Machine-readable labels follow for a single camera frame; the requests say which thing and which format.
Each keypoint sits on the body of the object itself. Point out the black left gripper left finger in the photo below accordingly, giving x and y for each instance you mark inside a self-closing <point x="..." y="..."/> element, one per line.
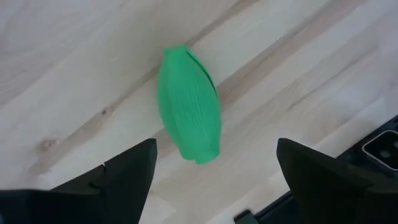
<point x="118" y="189"/>

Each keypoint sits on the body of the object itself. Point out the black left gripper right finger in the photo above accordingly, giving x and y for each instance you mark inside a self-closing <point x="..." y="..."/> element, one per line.
<point x="326" y="193"/>

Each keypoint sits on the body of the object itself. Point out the green toy corn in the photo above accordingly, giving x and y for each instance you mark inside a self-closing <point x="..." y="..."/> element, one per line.
<point x="189" y="109"/>

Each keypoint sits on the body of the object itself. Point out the black device at table edge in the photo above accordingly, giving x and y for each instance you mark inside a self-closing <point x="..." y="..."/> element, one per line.
<point x="354" y="161"/>

